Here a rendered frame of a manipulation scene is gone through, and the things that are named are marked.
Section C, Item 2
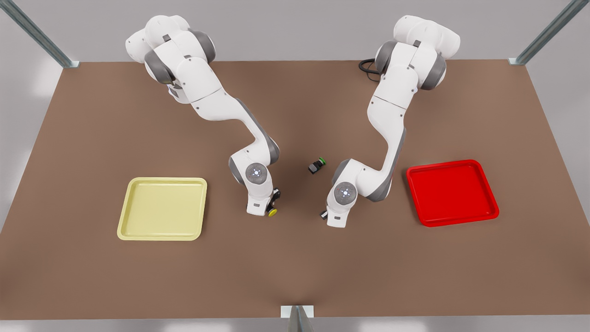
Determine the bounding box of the pale yellow square tray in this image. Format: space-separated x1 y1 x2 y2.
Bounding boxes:
117 177 208 242

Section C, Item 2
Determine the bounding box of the red square tray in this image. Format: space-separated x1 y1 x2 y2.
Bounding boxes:
406 160 500 228

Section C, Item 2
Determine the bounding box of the silver frame post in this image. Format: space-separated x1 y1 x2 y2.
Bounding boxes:
281 305 315 332
508 0 590 66
0 0 80 69

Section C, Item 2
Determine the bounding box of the black cable loop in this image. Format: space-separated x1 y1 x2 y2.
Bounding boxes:
359 59 382 83

